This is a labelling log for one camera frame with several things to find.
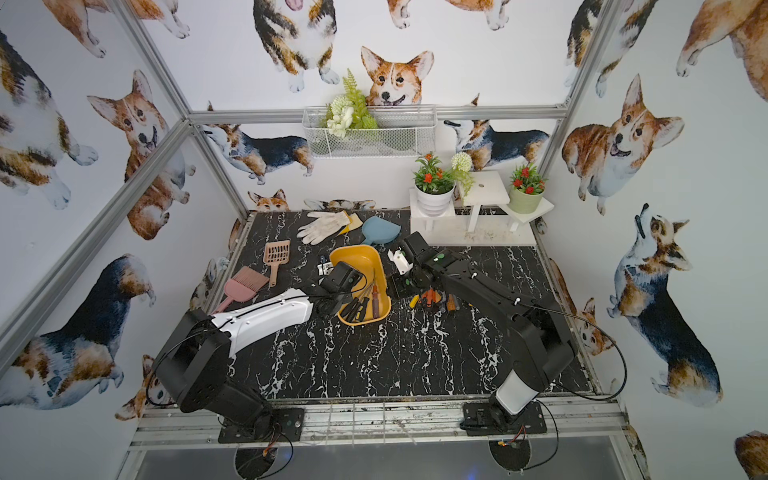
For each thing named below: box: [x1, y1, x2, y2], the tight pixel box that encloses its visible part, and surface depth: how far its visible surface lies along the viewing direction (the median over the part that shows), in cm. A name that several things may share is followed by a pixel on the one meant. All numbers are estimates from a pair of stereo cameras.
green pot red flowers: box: [509, 163, 548, 214], surface depth 95 cm
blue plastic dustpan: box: [362, 216, 401, 245], surface depth 120 cm
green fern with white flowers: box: [320, 68, 378, 138], surface depth 82 cm
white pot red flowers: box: [413, 151, 456, 217], surface depth 91 cm
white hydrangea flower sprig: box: [450, 152, 476, 199], surface depth 92 cm
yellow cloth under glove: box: [338, 210, 363, 235], surface depth 119 cm
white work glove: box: [296, 211, 350, 245], surface depth 116 cm
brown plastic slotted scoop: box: [264, 240, 291, 287], surface depth 110 cm
